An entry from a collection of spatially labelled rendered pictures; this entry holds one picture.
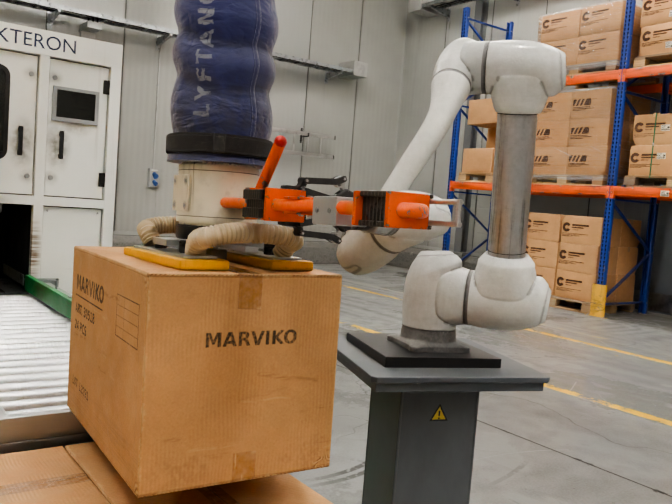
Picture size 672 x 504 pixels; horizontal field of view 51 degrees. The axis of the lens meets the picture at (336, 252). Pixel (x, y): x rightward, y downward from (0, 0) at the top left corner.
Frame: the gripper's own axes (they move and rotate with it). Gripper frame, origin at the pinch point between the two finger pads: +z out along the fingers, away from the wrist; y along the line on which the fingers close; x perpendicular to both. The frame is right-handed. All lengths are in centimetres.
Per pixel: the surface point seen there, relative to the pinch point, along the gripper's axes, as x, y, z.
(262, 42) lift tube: 17.8, -32.6, -3.7
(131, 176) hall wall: 946, -21, -304
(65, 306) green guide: 213, 54, -21
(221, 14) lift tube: 18.0, -36.1, 5.7
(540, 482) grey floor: 76, 113, -191
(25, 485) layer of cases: 36, 61, 33
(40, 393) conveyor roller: 101, 61, 15
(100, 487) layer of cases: 29, 61, 20
